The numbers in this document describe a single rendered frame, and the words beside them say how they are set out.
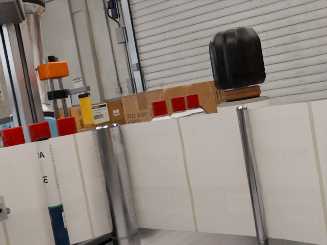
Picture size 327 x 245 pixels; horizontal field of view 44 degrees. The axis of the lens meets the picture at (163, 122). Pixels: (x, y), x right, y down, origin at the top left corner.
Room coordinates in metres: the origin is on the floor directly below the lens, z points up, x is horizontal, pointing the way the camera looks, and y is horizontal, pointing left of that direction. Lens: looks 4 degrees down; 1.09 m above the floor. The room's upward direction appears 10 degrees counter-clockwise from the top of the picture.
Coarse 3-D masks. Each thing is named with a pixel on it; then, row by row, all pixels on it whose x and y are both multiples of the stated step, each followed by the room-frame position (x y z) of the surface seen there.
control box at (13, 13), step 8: (0, 0) 0.67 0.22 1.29; (8, 0) 0.67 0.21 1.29; (16, 0) 0.70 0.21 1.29; (0, 8) 0.70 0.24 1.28; (8, 8) 0.71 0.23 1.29; (16, 8) 0.72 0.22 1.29; (0, 16) 0.75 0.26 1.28; (8, 16) 0.76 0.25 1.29; (16, 16) 0.77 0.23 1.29; (24, 16) 0.81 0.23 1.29; (0, 24) 0.81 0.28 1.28
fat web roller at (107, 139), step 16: (96, 128) 0.53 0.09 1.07; (112, 128) 0.53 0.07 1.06; (96, 144) 0.53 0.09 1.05; (112, 144) 0.53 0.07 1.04; (112, 160) 0.53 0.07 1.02; (112, 176) 0.53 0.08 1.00; (128, 176) 0.54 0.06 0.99; (112, 192) 0.53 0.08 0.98; (128, 192) 0.54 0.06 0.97; (112, 208) 0.53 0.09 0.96; (128, 208) 0.53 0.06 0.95; (112, 224) 0.53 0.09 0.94; (128, 224) 0.53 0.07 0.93; (112, 240) 0.54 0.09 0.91; (128, 240) 0.53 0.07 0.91
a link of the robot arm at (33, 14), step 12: (24, 0) 1.04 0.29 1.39; (36, 0) 1.06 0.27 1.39; (24, 12) 1.05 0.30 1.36; (36, 12) 1.07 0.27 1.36; (36, 24) 1.07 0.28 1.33; (36, 36) 1.06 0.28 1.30; (36, 48) 1.05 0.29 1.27; (36, 60) 1.05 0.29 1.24; (36, 72) 1.04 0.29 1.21; (48, 108) 1.03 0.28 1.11; (12, 120) 1.02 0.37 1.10; (48, 120) 1.00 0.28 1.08
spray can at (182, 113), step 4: (172, 100) 0.97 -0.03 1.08; (176, 100) 0.96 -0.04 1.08; (180, 100) 0.96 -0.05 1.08; (184, 100) 0.98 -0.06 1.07; (172, 104) 0.97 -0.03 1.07; (176, 104) 0.96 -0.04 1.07; (180, 104) 0.96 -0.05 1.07; (184, 104) 0.97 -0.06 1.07; (172, 108) 0.98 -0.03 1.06; (176, 108) 0.96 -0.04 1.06; (180, 108) 0.96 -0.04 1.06; (184, 108) 0.97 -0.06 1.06; (176, 112) 0.97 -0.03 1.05; (180, 112) 0.96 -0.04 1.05; (184, 112) 0.96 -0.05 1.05; (188, 112) 0.97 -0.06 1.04; (172, 116) 0.97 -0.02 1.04; (176, 116) 0.96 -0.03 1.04; (180, 116) 0.95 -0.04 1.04; (184, 116) 0.95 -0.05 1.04
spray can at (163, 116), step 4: (160, 100) 0.94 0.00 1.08; (164, 100) 0.92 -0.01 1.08; (152, 104) 0.92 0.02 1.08; (156, 104) 0.91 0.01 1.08; (160, 104) 0.91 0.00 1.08; (164, 104) 0.92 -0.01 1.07; (152, 108) 0.92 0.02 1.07; (156, 108) 0.92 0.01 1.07; (160, 108) 0.91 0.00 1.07; (164, 108) 0.92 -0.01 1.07; (156, 112) 0.92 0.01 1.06; (160, 112) 0.91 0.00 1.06; (164, 112) 0.92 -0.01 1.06; (156, 116) 0.92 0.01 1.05; (160, 116) 0.91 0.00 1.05; (164, 116) 0.92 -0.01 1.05; (168, 116) 0.92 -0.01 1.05; (152, 120) 0.92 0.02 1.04; (156, 120) 0.91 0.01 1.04
